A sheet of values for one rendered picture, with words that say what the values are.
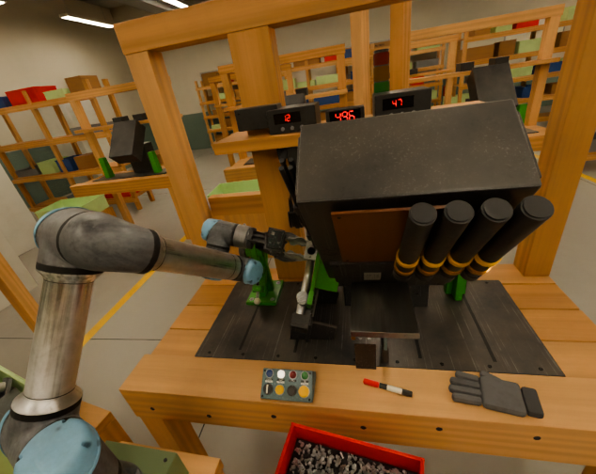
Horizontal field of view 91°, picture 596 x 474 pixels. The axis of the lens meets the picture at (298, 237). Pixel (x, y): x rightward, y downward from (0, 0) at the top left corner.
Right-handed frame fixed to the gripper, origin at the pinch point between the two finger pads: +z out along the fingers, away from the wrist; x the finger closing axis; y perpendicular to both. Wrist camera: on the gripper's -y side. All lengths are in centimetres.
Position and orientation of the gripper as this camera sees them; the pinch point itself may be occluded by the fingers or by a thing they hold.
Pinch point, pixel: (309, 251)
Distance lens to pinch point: 95.4
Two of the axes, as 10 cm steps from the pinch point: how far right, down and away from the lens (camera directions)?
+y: -0.2, -2.6, -9.7
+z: 9.8, 2.0, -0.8
